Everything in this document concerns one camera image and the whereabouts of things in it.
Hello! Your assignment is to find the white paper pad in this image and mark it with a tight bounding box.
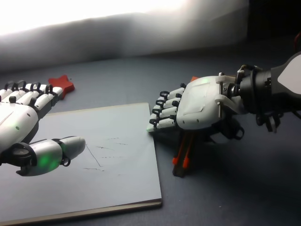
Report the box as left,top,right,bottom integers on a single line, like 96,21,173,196
0,102,163,226

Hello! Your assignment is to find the orange black utility knife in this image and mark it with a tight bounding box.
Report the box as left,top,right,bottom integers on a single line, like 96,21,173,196
172,130,196,178

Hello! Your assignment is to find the white backdrop sheet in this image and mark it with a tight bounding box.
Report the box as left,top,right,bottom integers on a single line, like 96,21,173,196
0,0,250,73

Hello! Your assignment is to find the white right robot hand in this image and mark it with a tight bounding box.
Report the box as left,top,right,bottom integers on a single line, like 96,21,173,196
146,75,245,140

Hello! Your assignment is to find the red star block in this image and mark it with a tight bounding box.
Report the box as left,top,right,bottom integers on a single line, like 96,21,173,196
48,74,75,99

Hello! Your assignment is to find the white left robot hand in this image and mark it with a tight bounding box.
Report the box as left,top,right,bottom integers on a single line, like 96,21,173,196
0,80,86,177

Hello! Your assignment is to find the grey table cloth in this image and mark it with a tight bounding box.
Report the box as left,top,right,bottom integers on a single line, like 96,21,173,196
0,35,301,226

